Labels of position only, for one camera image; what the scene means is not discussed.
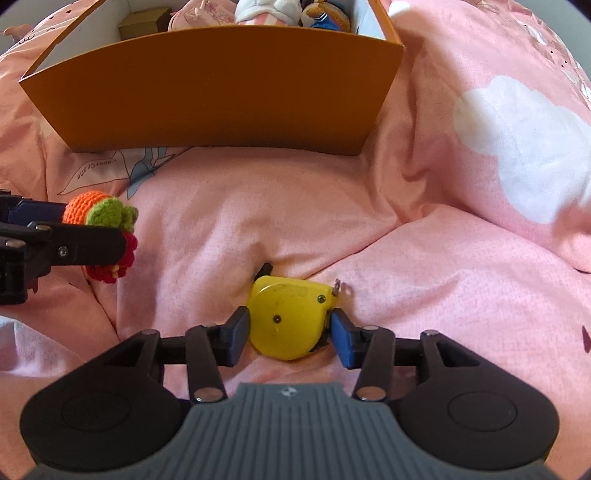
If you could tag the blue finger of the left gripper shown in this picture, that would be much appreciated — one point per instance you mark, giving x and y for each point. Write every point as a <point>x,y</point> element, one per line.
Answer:
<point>27,210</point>
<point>73,244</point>

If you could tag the yellow tape measure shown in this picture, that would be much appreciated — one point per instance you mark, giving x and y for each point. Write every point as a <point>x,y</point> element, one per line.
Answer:
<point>289,318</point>

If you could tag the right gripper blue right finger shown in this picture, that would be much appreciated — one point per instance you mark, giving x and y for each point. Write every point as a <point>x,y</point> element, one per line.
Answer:
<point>351,342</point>

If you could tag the pink fabric pouch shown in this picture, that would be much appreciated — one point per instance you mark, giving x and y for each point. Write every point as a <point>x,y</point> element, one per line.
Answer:
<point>203,14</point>

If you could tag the small gold box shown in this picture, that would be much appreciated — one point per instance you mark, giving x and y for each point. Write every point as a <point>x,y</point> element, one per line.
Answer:
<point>145,22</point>

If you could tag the orange cardboard box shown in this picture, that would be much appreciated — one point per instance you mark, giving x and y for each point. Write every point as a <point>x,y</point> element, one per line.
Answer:
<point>241,86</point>

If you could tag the person's foot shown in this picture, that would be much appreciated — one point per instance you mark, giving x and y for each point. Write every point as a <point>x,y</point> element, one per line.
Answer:
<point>17,32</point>

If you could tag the white pink plush toy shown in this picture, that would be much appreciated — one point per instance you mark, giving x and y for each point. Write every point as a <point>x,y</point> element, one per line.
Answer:
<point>268,12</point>

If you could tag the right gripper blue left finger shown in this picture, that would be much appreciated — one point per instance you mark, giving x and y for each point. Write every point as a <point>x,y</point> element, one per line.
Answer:
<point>232,336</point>

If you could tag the pink duvet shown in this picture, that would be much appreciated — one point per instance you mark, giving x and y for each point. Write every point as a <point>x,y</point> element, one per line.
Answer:
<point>468,212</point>

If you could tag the orange crochet fruit charm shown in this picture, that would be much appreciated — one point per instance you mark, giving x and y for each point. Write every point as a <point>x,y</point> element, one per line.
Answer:
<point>95,208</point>

